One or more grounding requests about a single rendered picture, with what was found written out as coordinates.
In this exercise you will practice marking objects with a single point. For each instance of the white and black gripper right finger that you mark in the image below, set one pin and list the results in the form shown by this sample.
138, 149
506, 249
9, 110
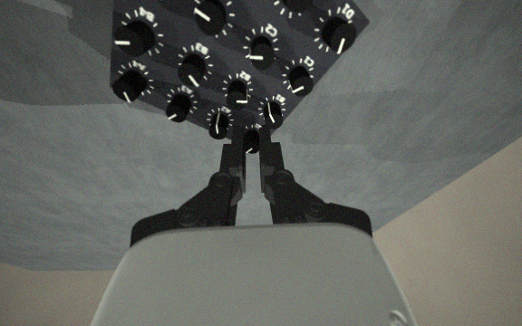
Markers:
290, 203

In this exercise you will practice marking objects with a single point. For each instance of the black knob box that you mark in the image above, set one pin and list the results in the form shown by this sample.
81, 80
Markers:
164, 45

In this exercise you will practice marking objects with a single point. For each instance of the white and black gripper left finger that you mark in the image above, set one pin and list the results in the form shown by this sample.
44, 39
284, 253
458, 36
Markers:
215, 205

